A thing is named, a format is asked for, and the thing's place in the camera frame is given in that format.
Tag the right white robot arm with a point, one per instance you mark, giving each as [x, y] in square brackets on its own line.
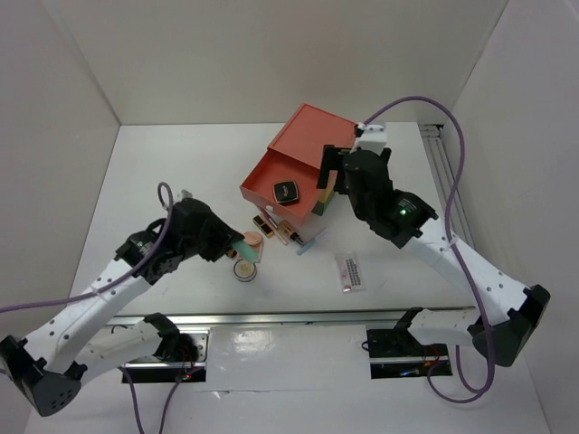
[508, 311]

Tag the aluminium rail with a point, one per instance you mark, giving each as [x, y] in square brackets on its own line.
[290, 318]
[444, 178]

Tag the black gold lipstick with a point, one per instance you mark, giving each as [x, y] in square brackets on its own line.
[263, 226]

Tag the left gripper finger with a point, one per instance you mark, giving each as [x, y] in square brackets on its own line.
[223, 229]
[212, 248]

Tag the nail sticker packet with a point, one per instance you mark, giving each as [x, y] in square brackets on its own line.
[350, 274]

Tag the red top drawer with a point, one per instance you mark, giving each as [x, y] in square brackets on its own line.
[275, 167]

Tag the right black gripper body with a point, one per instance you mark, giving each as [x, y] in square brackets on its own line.
[360, 207]

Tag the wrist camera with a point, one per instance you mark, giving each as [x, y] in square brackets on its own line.
[370, 137]
[185, 196]

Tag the aluminium rail right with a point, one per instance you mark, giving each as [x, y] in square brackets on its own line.
[444, 178]

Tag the BB cream bottle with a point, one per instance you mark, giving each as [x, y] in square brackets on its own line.
[285, 228]

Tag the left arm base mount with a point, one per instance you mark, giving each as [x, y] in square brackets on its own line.
[187, 363]

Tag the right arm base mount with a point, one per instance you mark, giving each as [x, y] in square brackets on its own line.
[394, 354]

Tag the blue eyebrow razor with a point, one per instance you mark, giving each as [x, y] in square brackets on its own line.
[312, 242]

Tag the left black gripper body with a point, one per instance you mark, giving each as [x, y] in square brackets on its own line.
[209, 231]

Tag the pink lip liner pencil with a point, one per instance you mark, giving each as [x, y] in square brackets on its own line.
[269, 220]

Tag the green white tube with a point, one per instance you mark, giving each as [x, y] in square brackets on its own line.
[245, 251]

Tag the black square compact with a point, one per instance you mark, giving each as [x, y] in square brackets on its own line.
[285, 192]

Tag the pink eyeshadow palette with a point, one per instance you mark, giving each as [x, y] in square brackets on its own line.
[255, 241]

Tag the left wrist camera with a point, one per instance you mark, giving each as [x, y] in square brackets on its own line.
[185, 196]

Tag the three-drawer organizer box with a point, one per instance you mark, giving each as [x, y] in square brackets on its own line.
[296, 155]

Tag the aluminium rail front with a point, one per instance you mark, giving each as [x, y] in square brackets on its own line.
[290, 318]

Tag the round powder jar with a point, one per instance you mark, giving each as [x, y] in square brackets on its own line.
[244, 270]

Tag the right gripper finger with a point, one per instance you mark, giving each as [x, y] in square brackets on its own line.
[341, 185]
[332, 160]

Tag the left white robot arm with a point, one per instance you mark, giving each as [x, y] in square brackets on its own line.
[50, 365]

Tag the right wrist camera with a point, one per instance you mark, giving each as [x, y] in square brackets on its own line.
[370, 137]

